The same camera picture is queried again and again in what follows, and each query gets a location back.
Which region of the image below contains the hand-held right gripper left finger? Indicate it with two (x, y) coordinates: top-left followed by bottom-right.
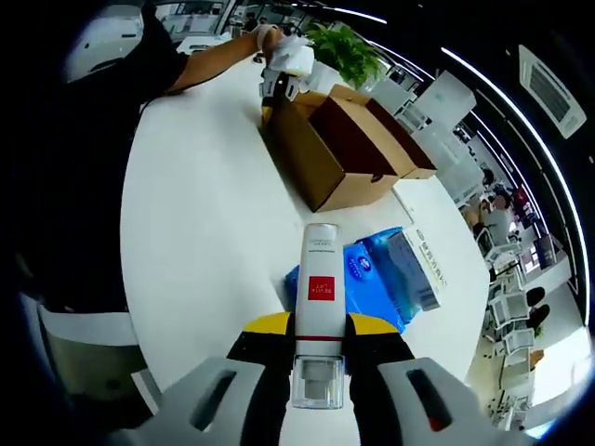
(109, 311), (297, 446)

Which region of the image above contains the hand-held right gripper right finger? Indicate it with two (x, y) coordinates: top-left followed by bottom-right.
(346, 311), (529, 446)

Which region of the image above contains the brown cardboard shoe box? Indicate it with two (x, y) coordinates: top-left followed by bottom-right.
(260, 83), (439, 215)

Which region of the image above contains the blue soft wipes pack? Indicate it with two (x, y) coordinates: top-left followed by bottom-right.
(342, 226), (422, 335)

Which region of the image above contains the white medicine box green label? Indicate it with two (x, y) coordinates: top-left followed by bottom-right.
(386, 226), (451, 314)

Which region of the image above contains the blue and white tissue pack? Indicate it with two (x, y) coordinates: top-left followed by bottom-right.
(284, 264), (305, 308)

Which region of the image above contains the white pump bottle red label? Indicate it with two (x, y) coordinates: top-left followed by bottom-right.
(289, 222), (348, 412)

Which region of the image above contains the person's left hand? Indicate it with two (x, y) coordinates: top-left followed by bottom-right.
(252, 23), (286, 64)

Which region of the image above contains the green plant in white pot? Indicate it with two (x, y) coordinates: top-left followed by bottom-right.
(303, 21), (389, 93)

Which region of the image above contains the white power strip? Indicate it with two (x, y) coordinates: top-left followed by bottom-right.
(391, 184), (417, 226)

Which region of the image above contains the white chest-worn device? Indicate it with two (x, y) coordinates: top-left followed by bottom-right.
(64, 8), (146, 81)

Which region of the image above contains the grey translucent desk partition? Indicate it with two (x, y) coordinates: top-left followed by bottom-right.
(415, 124), (486, 207)

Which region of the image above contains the white ceiling air vent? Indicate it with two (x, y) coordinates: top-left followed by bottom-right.
(517, 43), (588, 140)

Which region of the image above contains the thin ceiling light strip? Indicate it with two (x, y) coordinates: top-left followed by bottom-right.
(438, 46), (592, 304)

